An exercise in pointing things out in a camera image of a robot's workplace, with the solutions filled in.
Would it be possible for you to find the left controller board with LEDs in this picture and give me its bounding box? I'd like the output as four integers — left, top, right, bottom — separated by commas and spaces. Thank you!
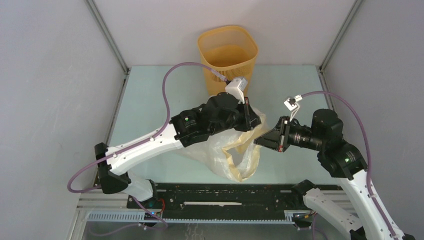
143, 212, 162, 221

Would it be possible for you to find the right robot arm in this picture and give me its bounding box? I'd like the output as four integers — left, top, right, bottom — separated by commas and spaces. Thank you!
254, 109, 414, 240

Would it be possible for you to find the right controller board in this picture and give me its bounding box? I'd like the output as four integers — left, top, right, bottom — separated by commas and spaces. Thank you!
292, 213, 313, 222

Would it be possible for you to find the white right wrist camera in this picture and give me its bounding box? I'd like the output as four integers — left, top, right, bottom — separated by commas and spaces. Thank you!
284, 94, 303, 122

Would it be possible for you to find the orange plastic trash bin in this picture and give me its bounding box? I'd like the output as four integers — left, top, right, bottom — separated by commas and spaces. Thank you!
197, 25, 259, 95

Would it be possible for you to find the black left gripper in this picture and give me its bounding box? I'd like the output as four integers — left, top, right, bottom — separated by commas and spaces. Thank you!
210, 97, 263, 136

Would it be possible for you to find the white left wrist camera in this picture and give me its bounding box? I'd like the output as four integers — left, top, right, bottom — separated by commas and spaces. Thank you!
225, 77, 248, 104

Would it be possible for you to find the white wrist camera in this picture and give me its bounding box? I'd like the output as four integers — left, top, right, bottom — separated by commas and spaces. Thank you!
225, 77, 248, 104
284, 94, 303, 122

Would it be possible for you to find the aluminium frame rail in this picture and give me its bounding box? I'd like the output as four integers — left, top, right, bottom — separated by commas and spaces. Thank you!
80, 62, 375, 230

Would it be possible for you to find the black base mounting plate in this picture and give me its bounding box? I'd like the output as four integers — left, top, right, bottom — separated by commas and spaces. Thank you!
126, 181, 325, 222

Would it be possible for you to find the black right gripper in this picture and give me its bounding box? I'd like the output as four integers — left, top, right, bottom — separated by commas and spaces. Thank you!
253, 115, 324, 151

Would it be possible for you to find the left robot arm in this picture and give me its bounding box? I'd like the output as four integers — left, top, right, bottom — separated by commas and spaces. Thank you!
94, 92, 262, 208

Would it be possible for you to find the translucent cream trash bag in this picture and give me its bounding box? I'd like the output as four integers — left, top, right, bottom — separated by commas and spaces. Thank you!
177, 108, 270, 183

